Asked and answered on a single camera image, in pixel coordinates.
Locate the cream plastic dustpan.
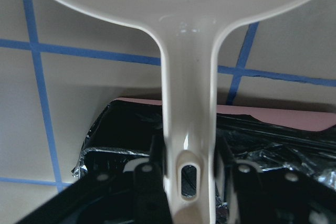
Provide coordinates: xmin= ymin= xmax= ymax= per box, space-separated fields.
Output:
xmin=55 ymin=0 xmax=309 ymax=223

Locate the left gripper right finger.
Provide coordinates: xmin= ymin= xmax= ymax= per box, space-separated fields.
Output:
xmin=215 ymin=136 xmax=265 ymax=223

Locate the black bag bin left side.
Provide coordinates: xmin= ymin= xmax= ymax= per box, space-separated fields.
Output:
xmin=73 ymin=100 xmax=335 ymax=206

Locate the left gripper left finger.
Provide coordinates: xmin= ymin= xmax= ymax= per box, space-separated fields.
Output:
xmin=133 ymin=133 xmax=173 ymax=223

